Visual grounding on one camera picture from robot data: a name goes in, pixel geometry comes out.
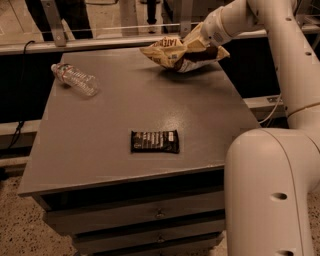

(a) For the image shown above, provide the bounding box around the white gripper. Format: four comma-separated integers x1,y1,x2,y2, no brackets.
183,7,231,53

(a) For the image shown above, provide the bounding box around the brown chip bag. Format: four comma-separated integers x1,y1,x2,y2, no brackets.
140,36,230,73

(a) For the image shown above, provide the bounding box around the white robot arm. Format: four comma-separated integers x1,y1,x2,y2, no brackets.
193,0,320,256

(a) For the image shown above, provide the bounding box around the dark chocolate bar wrapper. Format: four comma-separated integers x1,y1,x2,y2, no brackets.
130,130,180,154

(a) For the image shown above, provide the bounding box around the clear plastic water bottle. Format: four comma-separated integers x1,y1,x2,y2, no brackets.
51,63,98,97

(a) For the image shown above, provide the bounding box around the grey drawer cabinet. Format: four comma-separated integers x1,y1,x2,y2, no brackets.
18,48,258,256

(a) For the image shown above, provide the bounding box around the metal railing bar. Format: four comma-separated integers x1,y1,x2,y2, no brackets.
0,24,320,56

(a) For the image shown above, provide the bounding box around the white cable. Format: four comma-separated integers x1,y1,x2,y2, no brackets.
258,94,283,125

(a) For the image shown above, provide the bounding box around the black hanging cable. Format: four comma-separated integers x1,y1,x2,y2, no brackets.
6,40,36,151

